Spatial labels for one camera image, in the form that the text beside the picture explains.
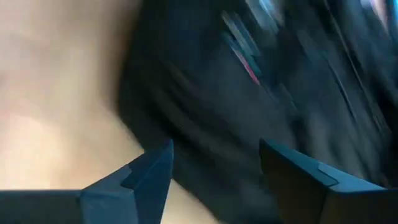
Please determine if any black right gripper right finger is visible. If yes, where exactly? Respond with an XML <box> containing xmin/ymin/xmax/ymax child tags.
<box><xmin>259</xmin><ymin>138</ymin><xmax>398</xmax><ymax>224</ymax></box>

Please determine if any black and grey backpack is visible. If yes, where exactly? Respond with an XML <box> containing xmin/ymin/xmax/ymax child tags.
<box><xmin>116</xmin><ymin>0</ymin><xmax>398</xmax><ymax>224</ymax></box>

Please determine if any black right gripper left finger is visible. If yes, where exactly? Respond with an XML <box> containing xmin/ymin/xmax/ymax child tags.
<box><xmin>0</xmin><ymin>139</ymin><xmax>174</xmax><ymax>224</ymax></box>

